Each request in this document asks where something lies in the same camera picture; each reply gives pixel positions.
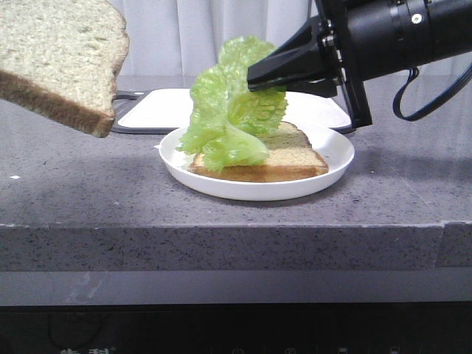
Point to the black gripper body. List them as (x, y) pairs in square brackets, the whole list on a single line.
[(340, 61)]

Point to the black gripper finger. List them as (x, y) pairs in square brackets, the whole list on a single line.
[(301, 59), (325, 88)]

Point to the green lettuce leaf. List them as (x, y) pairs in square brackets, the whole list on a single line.
[(228, 121)]

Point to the toasted bread slice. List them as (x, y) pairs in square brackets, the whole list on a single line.
[(291, 157), (61, 59)]

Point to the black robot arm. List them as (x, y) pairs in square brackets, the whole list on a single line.
[(391, 36)]

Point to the white round plate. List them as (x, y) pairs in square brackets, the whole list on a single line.
[(336, 150)]

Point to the black appliance front panel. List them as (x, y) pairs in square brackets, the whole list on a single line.
[(415, 327)]

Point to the white cutting board black handle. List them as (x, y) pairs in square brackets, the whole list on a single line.
[(163, 110)]

